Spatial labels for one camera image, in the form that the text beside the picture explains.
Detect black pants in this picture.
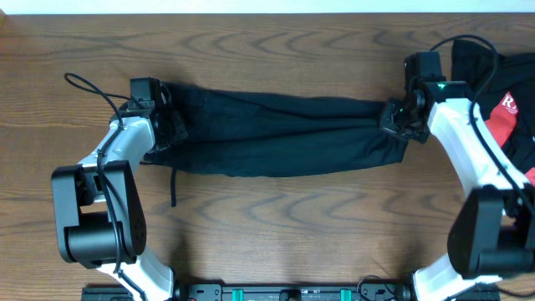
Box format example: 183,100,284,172
144,83,408,177

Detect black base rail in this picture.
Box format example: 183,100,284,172
81,280,501,301

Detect black red shirt pile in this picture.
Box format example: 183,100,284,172
451,40,534,182

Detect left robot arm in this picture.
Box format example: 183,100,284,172
51,78,187,300

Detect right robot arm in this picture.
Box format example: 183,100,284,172
379,81,534,300

